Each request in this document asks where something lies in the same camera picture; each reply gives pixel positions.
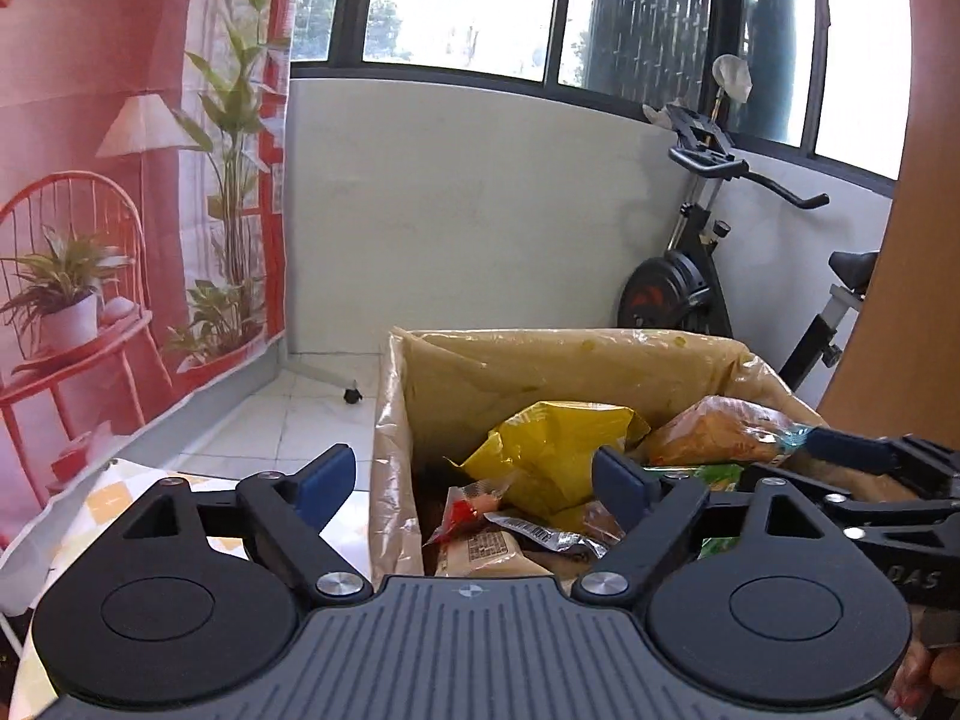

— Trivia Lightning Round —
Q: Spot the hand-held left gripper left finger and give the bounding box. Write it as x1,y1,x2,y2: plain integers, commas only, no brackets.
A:
124,444,374,601

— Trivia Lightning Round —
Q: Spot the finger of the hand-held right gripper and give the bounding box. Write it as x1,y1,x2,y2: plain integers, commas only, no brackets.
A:
742,463,960,542
806,426,960,482

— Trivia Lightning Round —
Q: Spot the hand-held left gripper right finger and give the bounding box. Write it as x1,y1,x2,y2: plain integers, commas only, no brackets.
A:
574,446,852,605

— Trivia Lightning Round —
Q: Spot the green snack packet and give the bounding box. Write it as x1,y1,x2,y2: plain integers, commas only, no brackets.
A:
675,463,745,563

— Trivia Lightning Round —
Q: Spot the brown bread clear packet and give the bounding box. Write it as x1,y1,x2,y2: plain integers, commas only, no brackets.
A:
643,395,815,467

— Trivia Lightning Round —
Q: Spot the cardboard box with plastic liner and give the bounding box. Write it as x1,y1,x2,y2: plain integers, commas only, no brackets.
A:
371,326,826,578

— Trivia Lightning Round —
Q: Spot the person's right hand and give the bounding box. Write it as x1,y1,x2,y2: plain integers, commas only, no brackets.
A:
892,634,960,720

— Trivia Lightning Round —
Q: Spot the yellow snack packet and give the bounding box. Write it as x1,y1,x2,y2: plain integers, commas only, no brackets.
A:
442,401,652,533

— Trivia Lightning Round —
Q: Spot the stand foot with caster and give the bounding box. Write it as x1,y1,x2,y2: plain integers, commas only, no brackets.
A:
283,360,366,404

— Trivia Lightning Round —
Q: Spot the silver barcoded snack packet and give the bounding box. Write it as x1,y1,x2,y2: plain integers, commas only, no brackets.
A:
484,508,625,562

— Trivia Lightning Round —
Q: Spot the red snack packet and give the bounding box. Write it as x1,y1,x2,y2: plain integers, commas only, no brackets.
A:
424,484,518,548

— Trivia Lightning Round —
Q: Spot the black exercise bike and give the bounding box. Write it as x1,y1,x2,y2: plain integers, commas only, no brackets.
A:
619,101,882,395

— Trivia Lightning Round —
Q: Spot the floral checked tablecloth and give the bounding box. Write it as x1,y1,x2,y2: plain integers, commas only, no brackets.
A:
0,457,376,720

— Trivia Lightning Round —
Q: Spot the pink room backdrop poster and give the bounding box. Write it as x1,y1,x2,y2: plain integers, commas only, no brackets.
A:
0,0,301,563

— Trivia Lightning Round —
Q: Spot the white cloth bundle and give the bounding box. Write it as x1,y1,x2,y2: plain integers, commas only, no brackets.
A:
711,54,753,104

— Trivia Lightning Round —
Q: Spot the black framed window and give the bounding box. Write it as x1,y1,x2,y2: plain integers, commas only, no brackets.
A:
289,0,912,181

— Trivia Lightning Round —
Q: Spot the metal window grille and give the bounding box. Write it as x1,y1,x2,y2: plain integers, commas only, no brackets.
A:
589,0,713,102

